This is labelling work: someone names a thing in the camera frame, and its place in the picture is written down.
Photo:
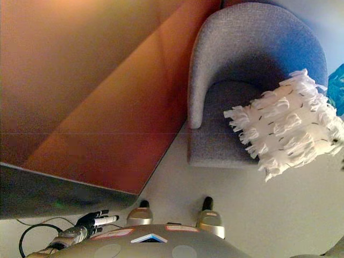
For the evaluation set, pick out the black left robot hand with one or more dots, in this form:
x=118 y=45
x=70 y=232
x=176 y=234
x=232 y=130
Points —
x=92 y=221

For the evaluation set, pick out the white fringed pillow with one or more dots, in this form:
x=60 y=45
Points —
x=285 y=126

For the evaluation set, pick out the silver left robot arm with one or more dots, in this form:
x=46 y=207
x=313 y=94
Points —
x=71 y=233

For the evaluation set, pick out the silver left robot leg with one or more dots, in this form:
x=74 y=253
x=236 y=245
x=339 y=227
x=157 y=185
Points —
x=139 y=216

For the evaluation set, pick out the silver robot leg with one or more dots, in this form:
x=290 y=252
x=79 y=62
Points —
x=139 y=216
x=212 y=221

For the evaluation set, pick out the black left robot foot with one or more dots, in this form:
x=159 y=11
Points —
x=144 y=204

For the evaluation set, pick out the black robot foot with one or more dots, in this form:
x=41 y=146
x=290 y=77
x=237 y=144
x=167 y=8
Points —
x=208 y=203
x=144 y=204

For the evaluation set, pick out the black right robot foot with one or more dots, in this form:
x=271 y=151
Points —
x=208 y=203

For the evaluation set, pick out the silver right robot leg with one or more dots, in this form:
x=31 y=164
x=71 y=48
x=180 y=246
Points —
x=212 y=221

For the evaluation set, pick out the red grey partition panel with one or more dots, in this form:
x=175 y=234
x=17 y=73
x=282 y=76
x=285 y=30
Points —
x=94 y=94

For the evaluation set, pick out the grey fabric armchair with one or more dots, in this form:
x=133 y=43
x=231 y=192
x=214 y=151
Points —
x=233 y=40

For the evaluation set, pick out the green potted plant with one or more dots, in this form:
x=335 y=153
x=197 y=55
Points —
x=337 y=86

